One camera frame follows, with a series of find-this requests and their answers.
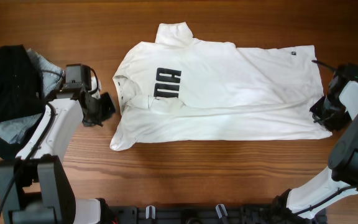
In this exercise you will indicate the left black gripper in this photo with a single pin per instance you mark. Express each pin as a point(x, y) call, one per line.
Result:
point(110, 110)

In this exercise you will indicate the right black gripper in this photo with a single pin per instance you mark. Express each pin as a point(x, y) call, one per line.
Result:
point(324, 111)

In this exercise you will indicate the white polo shirt black print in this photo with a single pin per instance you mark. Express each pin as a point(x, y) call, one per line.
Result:
point(180, 88)

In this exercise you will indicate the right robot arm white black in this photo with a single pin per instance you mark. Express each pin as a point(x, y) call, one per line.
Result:
point(339, 179)

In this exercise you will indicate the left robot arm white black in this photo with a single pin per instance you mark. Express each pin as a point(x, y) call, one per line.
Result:
point(34, 187)

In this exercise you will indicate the light blue denim garment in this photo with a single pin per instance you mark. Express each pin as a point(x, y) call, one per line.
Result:
point(13, 131)

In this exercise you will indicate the black folded polo shirt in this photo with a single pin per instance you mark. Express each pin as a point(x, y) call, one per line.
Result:
point(20, 84)

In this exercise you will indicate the black folded garment bottom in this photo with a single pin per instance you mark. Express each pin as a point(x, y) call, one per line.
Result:
point(9, 151)

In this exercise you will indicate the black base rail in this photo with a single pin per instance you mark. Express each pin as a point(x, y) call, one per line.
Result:
point(246, 214)

